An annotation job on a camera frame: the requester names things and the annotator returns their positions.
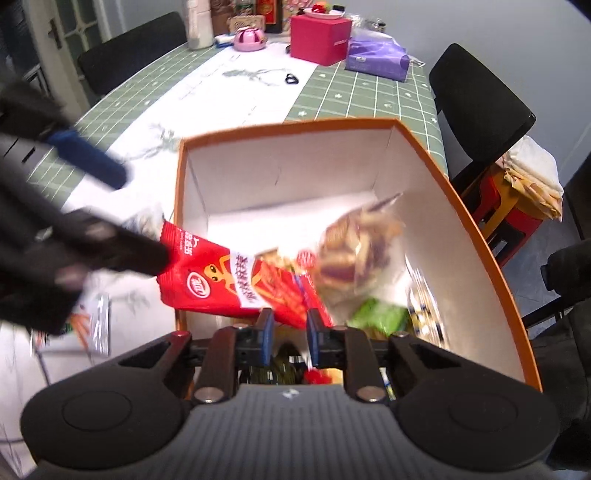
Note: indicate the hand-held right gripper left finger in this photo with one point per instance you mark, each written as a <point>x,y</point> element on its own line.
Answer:
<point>266,334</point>

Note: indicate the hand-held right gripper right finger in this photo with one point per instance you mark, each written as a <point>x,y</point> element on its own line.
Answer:
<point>315,339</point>

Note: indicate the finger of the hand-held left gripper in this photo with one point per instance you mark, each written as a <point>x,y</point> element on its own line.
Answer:
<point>90,159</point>
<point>124,251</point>

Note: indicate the green raisin packet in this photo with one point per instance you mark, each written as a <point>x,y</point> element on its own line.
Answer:
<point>378,318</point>

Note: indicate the red snack packet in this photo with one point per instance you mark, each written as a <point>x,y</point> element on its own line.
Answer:
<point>207,277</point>

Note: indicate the clear bag of mixed nuts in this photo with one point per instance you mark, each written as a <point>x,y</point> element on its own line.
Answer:
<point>355,249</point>

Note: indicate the orange cardboard box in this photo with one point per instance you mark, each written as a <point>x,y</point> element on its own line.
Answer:
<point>323,157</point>

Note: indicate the clear packet of orange sticks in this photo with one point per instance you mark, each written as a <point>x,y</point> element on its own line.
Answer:
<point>87,323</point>

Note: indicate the black chair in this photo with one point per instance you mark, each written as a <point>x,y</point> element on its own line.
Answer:
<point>475,106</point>
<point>129,50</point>

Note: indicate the door with glass panes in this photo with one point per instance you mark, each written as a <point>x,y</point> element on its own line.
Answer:
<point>74,37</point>

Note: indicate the white printed table runner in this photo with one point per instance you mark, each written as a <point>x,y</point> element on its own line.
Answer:
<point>221,101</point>

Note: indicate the white bottle with pink lid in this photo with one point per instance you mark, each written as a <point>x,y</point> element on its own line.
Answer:
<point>199,25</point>

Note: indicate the small blue white case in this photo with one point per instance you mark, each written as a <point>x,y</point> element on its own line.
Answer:
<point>225,41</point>

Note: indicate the pink round container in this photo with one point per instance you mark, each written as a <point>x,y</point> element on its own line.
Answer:
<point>250,39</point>

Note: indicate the small beige radio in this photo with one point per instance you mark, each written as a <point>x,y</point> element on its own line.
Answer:
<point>247,24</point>

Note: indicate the clear water bottle green label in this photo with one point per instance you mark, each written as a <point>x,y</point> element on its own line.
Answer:
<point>245,7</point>

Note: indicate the red plastic stool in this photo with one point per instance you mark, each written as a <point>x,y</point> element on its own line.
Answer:
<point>508,221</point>

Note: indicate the dark brown glass bottle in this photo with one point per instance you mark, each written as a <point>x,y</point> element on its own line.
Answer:
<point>270,14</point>

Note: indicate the green checked tablecloth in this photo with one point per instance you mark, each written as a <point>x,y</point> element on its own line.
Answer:
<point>360,101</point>

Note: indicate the pink square box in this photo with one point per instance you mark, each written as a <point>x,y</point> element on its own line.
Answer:
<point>318,41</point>

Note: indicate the pile of beige bags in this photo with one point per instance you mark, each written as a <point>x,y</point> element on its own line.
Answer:
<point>535,175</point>

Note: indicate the white plate with red item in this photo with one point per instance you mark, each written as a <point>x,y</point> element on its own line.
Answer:
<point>323,10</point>

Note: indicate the purple plastic bag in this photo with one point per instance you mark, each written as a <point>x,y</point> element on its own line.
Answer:
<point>376,60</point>

